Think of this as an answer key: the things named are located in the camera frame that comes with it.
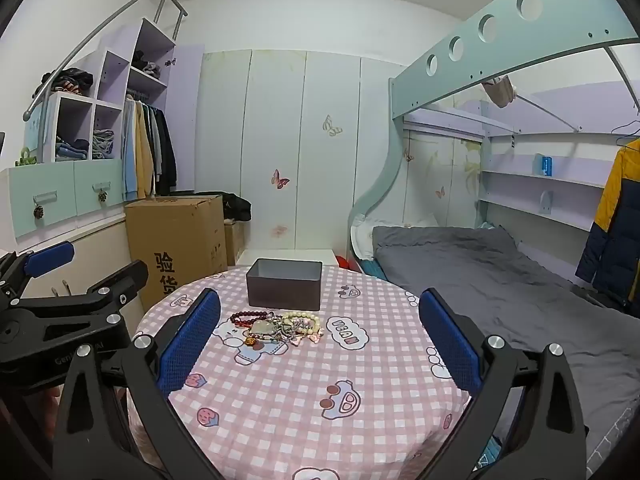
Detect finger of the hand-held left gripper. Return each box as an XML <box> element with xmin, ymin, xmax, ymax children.
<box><xmin>10</xmin><ymin>260</ymin><xmax>149</xmax><ymax>321</ymax></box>
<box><xmin>0</xmin><ymin>241</ymin><xmax>76</xmax><ymax>293</ymax></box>

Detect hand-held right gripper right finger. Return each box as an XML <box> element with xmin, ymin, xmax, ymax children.
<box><xmin>419</xmin><ymin>287</ymin><xmax>588</xmax><ymax>480</ymax></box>

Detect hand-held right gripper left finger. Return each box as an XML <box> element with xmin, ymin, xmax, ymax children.
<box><xmin>52</xmin><ymin>287</ymin><xmax>261</xmax><ymax>480</ymax></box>

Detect dark red bead bracelet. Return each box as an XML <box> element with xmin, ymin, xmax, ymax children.
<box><xmin>230</xmin><ymin>310</ymin><xmax>273</xmax><ymax>330</ymax></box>

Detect grey metal tin box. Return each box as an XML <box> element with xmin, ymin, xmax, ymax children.
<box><xmin>245</xmin><ymin>258</ymin><xmax>324</xmax><ymax>312</ymax></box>

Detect cream bead bracelet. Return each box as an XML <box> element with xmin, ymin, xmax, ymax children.
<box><xmin>282</xmin><ymin>311</ymin><xmax>326</xmax><ymax>345</ymax></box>

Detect cream lower cabinet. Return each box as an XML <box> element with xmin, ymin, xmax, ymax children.
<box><xmin>20</xmin><ymin>212</ymin><xmax>132</xmax><ymax>326</ymax></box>

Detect grey bed blanket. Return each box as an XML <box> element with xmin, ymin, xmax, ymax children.
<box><xmin>372</xmin><ymin>225</ymin><xmax>640</xmax><ymax>466</ymax></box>

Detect large cardboard box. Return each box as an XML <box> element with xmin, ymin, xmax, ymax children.
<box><xmin>124</xmin><ymin>195</ymin><xmax>228</xmax><ymax>313</ymax></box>

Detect mint drawer cabinet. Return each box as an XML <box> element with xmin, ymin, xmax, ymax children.
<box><xmin>0</xmin><ymin>157</ymin><xmax>126</xmax><ymax>241</ymax></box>

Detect white low table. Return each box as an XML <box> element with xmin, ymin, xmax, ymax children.
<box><xmin>236</xmin><ymin>248</ymin><xmax>335</xmax><ymax>268</ymax></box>

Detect small cardboard box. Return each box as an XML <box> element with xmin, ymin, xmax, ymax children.
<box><xmin>223</xmin><ymin>220</ymin><xmax>247</xmax><ymax>267</ymax></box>

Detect blue folded clothes pile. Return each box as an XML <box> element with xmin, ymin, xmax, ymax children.
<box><xmin>55</xmin><ymin>137</ymin><xmax>91</xmax><ymax>161</ymax></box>

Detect pink checked tablecloth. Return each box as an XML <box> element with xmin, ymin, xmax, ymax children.
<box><xmin>131</xmin><ymin>264</ymin><xmax>473</xmax><ymax>480</ymax></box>

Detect grey folded clothes pile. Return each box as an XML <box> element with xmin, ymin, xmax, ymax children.
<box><xmin>91</xmin><ymin>129</ymin><xmax>116</xmax><ymax>158</ymax></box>

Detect white pillow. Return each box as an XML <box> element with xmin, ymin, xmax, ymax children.
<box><xmin>350</xmin><ymin>215</ymin><xmax>438</xmax><ymax>261</ymax></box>

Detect row of hanging clothes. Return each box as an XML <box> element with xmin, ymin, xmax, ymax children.
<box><xmin>121</xmin><ymin>97</ymin><xmax>178</xmax><ymax>201</ymax></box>

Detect black bag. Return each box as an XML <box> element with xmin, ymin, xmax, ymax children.
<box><xmin>192</xmin><ymin>190</ymin><xmax>252</xmax><ymax>223</ymax></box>

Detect dark folded clothes pile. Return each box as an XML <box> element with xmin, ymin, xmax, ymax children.
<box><xmin>40</xmin><ymin>67</ymin><xmax>95</xmax><ymax>96</ymax></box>

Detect lilac stepped shelf unit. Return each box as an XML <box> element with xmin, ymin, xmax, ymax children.
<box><xmin>22</xmin><ymin>17</ymin><xmax>206</xmax><ymax>206</ymax></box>

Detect white wardrobe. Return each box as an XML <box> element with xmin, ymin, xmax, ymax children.
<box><xmin>192</xmin><ymin>49</ymin><xmax>408</xmax><ymax>256</ymax></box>

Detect yellow and navy jacket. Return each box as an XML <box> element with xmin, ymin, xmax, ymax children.
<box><xmin>575</xmin><ymin>137</ymin><xmax>640</xmax><ymax>313</ymax></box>

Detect grey metal handrail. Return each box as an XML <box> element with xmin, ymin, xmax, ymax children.
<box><xmin>22</xmin><ymin>0</ymin><xmax>188</xmax><ymax>121</ymax></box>

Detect beige hanging cloth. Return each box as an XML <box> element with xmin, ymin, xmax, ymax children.
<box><xmin>482</xmin><ymin>75</ymin><xmax>516</xmax><ymax>109</ymax></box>

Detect lilac wall shelves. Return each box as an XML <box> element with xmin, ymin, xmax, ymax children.
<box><xmin>477</xmin><ymin>80</ymin><xmax>640</xmax><ymax>233</ymax></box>

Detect mint bunk bed frame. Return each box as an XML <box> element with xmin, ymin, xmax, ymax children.
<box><xmin>347</xmin><ymin>0</ymin><xmax>640</xmax><ymax>261</ymax></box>

